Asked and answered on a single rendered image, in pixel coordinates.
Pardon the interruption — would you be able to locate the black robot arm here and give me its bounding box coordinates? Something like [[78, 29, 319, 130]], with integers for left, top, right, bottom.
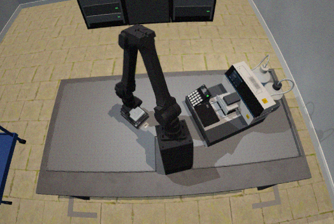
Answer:
[[115, 24, 186, 141]]

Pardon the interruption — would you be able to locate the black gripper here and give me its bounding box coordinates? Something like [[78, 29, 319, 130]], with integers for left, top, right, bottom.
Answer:
[[121, 96, 143, 116]]

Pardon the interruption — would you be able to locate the clear bottle with grey cap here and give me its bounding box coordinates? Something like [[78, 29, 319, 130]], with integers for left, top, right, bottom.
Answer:
[[252, 64, 270, 86]]

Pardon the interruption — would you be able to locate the white multiwell plate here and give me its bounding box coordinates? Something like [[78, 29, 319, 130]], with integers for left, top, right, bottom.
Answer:
[[130, 107, 145, 121]]

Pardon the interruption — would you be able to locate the clear plastic bottle with black cap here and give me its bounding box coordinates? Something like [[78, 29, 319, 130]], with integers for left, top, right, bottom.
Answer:
[[264, 81, 283, 104]]

